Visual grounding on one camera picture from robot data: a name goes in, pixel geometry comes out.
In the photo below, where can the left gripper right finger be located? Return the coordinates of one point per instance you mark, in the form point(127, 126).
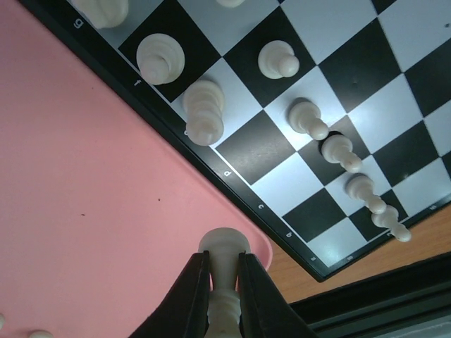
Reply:
point(265, 313)

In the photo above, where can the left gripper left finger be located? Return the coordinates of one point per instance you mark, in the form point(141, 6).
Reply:
point(183, 311)

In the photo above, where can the white king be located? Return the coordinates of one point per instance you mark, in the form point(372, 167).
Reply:
point(224, 246)

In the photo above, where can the white pawn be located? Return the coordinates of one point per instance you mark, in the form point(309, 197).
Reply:
point(389, 219)
point(305, 118)
point(230, 3)
point(277, 60)
point(339, 149)
point(361, 187)

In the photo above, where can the white queen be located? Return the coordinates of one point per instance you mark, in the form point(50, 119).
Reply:
point(203, 102)

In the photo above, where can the white bishop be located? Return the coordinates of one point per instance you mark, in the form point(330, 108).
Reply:
point(2, 321)
point(160, 59)

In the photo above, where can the white knight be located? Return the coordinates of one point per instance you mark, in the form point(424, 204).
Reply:
point(40, 334)
point(103, 13)

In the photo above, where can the pink plastic tray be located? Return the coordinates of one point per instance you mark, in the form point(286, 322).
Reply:
point(99, 214)

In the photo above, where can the black white chessboard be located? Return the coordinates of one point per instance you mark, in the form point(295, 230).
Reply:
point(326, 122)

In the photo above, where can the black aluminium base frame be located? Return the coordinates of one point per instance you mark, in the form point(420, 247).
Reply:
point(401, 299)

